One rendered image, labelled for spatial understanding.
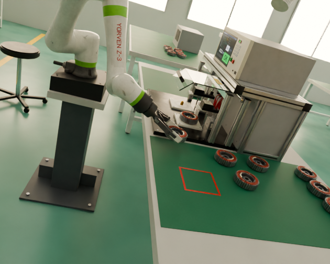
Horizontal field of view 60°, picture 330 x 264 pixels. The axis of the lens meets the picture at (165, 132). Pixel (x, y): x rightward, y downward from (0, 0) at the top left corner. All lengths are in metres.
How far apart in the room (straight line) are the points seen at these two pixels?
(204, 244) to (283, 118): 0.89
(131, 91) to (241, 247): 0.74
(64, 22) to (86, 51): 0.25
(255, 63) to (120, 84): 0.71
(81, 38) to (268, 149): 1.20
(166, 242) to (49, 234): 1.06
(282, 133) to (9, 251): 1.59
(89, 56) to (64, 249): 1.10
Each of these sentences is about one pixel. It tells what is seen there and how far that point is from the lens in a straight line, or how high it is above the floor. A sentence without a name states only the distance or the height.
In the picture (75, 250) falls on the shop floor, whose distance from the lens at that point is 1.82.
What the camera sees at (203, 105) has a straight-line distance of 1.64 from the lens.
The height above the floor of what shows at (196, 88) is 0.92.
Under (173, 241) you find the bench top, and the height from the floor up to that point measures 0.75.
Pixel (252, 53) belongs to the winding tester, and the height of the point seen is 1.26.
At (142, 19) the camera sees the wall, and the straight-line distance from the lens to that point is 6.26.
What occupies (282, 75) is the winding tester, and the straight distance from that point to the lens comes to 1.65.
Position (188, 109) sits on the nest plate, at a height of 0.78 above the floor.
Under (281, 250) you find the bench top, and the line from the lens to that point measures 1.15.
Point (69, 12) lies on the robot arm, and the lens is 1.47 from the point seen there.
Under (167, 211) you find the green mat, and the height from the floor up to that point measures 0.75.
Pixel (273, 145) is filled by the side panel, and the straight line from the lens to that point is 1.70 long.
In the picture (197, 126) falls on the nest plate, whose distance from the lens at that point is 1.67.
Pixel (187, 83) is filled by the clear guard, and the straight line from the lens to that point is 1.44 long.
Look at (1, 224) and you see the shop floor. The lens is 1.95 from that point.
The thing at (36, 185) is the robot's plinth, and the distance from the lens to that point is 2.17.
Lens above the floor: 1.42
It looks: 26 degrees down
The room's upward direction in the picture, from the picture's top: 18 degrees clockwise
